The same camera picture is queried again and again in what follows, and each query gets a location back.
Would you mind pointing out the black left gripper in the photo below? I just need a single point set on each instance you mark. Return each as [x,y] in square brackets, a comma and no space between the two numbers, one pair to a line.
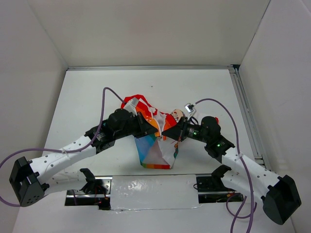
[144,128]

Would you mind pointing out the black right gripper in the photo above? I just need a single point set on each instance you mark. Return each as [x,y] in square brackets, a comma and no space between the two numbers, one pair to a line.
[179,131]

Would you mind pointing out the rainbow white children's jacket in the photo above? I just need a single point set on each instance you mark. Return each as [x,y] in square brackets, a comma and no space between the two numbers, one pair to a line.
[156,151]

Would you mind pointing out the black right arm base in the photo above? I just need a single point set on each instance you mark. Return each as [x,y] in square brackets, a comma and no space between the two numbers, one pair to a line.
[211,189]

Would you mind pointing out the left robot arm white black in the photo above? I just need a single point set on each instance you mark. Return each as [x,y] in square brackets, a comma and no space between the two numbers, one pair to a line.
[34,179]

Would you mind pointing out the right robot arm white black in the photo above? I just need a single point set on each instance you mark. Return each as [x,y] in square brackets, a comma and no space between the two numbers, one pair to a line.
[277,195]

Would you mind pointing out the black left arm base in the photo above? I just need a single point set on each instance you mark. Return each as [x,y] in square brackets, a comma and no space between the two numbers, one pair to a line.
[95,192]

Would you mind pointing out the silver foil tape panel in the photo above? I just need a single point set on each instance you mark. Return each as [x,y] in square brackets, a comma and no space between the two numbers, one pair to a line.
[160,192]

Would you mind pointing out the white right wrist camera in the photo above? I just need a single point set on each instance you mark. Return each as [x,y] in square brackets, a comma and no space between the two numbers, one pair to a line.
[190,109]

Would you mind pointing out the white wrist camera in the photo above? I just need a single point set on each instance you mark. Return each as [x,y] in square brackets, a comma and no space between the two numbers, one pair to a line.
[190,109]
[130,106]

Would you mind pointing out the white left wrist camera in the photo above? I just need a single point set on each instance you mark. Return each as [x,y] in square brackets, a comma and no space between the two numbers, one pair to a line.
[130,106]

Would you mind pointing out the aluminium frame rail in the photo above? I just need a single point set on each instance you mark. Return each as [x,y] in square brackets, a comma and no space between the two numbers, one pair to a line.
[85,92]

